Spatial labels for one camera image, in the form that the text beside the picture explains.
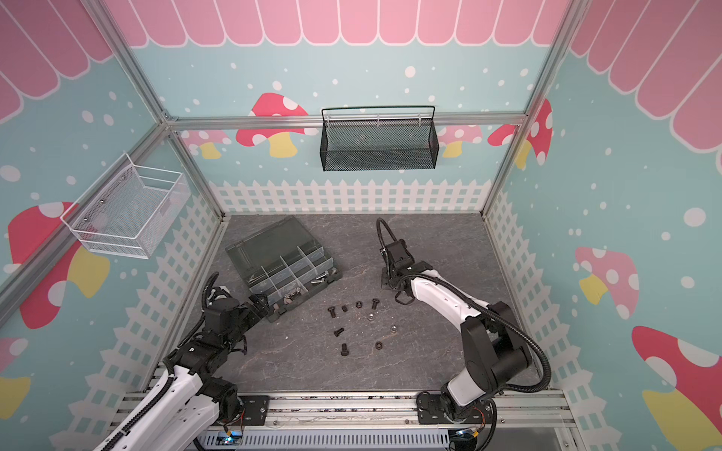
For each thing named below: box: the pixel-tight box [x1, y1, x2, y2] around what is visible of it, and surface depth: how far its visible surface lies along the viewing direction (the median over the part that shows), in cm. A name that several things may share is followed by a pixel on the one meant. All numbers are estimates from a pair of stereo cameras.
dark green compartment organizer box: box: [224, 216, 344, 323], surface depth 102 cm
